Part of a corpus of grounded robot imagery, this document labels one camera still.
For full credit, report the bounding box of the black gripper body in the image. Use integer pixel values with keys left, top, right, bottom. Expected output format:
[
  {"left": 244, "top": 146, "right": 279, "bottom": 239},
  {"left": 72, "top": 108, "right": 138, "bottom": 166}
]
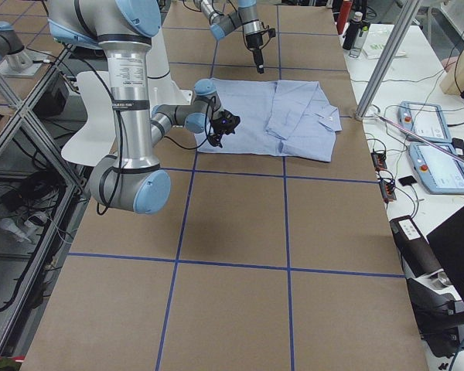
[
  {"left": 245, "top": 32, "right": 264, "bottom": 52},
  {"left": 212, "top": 110, "right": 241, "bottom": 135}
]

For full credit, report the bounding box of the light blue striped shirt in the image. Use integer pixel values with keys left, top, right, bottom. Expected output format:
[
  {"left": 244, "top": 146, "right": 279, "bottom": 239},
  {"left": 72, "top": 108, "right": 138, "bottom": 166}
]
[{"left": 199, "top": 78, "right": 342, "bottom": 162}]

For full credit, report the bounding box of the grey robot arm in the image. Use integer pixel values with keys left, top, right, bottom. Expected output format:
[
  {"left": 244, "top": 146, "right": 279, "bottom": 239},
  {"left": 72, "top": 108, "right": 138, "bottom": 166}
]
[
  {"left": 49, "top": 1, "right": 241, "bottom": 215},
  {"left": 193, "top": 0, "right": 275, "bottom": 74}
]

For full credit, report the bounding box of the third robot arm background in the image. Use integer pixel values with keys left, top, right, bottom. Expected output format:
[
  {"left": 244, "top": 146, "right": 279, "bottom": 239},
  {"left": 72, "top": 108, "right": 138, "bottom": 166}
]
[{"left": 0, "top": 21, "right": 43, "bottom": 78}]

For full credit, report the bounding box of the red bottle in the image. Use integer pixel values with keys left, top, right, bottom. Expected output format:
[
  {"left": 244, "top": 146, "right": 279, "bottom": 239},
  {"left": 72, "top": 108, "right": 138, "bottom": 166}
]
[{"left": 336, "top": 0, "right": 353, "bottom": 35}]

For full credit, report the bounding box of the black bottle white cap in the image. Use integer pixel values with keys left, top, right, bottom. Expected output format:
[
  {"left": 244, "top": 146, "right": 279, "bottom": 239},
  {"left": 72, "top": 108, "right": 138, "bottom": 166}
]
[{"left": 342, "top": 12, "right": 363, "bottom": 50}]

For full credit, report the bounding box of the white curved panel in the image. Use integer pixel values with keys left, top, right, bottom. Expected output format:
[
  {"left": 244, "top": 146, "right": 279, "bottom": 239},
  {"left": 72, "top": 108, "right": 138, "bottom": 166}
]
[{"left": 61, "top": 71, "right": 115, "bottom": 167}]

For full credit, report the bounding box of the orange circuit board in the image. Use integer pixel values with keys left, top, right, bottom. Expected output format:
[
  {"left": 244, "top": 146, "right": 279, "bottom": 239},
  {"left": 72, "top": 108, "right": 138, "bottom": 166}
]
[{"left": 370, "top": 151, "right": 387, "bottom": 172}]

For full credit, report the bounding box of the upper teach pendant tablet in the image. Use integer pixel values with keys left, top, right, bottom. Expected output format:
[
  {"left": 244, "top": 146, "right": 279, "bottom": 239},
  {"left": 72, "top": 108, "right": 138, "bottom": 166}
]
[{"left": 397, "top": 101, "right": 452, "bottom": 143}]

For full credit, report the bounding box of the teach pendant tablet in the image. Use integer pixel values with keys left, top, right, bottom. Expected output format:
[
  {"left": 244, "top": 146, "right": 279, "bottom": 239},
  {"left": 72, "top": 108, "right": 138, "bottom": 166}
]
[
  {"left": 408, "top": 142, "right": 464, "bottom": 195},
  {"left": 397, "top": 101, "right": 452, "bottom": 143}
]

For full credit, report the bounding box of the lower teach pendant tablet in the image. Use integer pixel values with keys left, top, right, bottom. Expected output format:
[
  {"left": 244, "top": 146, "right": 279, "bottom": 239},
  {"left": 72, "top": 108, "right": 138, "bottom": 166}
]
[{"left": 408, "top": 142, "right": 464, "bottom": 195}]

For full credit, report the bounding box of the black label printer box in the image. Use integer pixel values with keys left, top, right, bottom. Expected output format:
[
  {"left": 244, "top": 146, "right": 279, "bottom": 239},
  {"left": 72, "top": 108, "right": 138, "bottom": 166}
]
[{"left": 389, "top": 216, "right": 442, "bottom": 278}]

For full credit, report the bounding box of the black monitor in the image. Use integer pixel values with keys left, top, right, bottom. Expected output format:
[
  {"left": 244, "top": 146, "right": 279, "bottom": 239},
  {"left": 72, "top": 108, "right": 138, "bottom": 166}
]
[{"left": 427, "top": 206, "right": 464, "bottom": 301}]

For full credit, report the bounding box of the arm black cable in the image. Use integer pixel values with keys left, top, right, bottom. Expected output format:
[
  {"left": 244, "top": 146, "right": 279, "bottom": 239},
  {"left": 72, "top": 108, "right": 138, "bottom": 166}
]
[{"left": 60, "top": 38, "right": 225, "bottom": 216}]

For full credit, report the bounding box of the grey aluminium frame post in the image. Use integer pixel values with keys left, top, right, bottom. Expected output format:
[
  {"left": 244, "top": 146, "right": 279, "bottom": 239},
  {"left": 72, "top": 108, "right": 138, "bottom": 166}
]
[{"left": 355, "top": 0, "right": 421, "bottom": 121}]

